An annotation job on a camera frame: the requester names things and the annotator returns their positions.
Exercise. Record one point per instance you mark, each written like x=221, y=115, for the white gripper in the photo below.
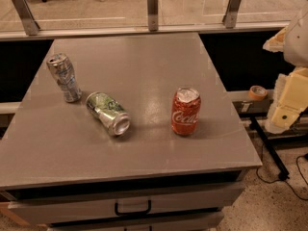
x=298, y=43

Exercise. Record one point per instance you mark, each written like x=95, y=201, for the green soda can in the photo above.
x=113, y=117

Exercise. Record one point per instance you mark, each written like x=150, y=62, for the red Coca-Cola can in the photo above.
x=185, y=111

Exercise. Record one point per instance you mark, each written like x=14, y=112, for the silver soda can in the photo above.
x=62, y=70

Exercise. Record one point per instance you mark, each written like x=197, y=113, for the orange tape roll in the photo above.
x=257, y=93

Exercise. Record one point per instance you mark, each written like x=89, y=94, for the black metal stand leg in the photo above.
x=284, y=173

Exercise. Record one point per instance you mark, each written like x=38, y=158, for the lower grey drawer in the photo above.
x=186, y=222

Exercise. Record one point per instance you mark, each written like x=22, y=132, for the grey drawer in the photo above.
x=124, y=204
x=186, y=222

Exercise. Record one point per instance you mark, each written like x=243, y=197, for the upper grey drawer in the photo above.
x=124, y=204

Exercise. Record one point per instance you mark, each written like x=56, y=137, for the right metal railing bracket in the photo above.
x=230, y=17

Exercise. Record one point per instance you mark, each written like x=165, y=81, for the metal railing bracket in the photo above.
x=230, y=17
x=152, y=14
x=30, y=26

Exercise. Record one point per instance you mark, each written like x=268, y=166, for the middle metal railing bracket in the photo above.
x=152, y=14

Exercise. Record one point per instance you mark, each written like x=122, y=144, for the left metal railing bracket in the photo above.
x=30, y=26

